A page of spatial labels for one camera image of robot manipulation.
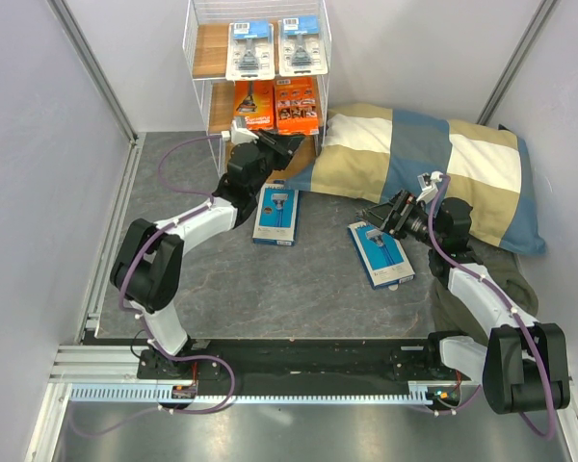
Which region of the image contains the orange Gillette Fusion box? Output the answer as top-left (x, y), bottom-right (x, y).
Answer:
top-left (233, 80), bottom-right (276, 131)

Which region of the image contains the orange razor box back-side up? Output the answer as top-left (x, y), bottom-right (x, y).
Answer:
top-left (274, 77), bottom-right (319, 136)

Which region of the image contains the middle wooden shelf board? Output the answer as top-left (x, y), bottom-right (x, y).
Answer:
top-left (206, 77), bottom-right (325, 136)

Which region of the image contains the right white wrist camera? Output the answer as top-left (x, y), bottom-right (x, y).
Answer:
top-left (416, 170), bottom-right (449, 204)

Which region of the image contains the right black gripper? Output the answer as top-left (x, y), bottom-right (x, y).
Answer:
top-left (355, 189), bottom-right (443, 248)

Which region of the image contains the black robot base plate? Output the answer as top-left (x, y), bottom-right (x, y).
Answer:
top-left (137, 338), bottom-right (458, 395)

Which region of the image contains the olive green cloth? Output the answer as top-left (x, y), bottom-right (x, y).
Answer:
top-left (430, 250), bottom-right (539, 346)

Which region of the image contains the grey slotted cable duct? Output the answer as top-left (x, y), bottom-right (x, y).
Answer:
top-left (70, 383), bottom-right (441, 405)

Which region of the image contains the blue razor box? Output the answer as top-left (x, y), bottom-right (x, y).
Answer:
top-left (347, 221), bottom-right (415, 290)
top-left (252, 180), bottom-right (300, 246)

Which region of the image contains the left aluminium frame post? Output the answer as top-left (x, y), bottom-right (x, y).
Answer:
top-left (47, 0), bottom-right (139, 143)

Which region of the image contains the clear blister razor pack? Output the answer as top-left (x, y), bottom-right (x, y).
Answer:
top-left (278, 15), bottom-right (328, 77)
top-left (225, 20), bottom-right (276, 82)

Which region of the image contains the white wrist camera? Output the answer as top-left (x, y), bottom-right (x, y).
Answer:
top-left (221, 117), bottom-right (258, 145)
top-left (416, 170), bottom-right (449, 204)

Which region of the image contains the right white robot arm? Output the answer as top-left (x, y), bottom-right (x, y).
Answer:
top-left (358, 190), bottom-right (571, 414)

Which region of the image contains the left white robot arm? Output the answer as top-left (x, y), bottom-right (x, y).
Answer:
top-left (110, 130), bottom-right (305, 378)

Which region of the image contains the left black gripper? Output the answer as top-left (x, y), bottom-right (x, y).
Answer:
top-left (250, 129), bottom-right (305, 195)

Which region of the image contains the right aluminium frame post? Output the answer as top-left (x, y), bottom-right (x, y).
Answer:
top-left (477, 0), bottom-right (560, 125)

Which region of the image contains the white wire shelf unit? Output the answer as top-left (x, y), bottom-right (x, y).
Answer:
top-left (183, 1), bottom-right (331, 179)

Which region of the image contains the top wooden shelf board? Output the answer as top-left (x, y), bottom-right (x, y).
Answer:
top-left (190, 20), bottom-right (329, 81)

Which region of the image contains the blue beige checkered pillow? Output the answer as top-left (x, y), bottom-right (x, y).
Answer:
top-left (288, 103), bottom-right (546, 256)

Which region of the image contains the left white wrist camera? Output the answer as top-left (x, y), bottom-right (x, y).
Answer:
top-left (221, 117), bottom-right (258, 145)

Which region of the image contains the aluminium frame post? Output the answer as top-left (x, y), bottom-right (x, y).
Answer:
top-left (477, 0), bottom-right (560, 125)
top-left (47, 0), bottom-right (139, 143)

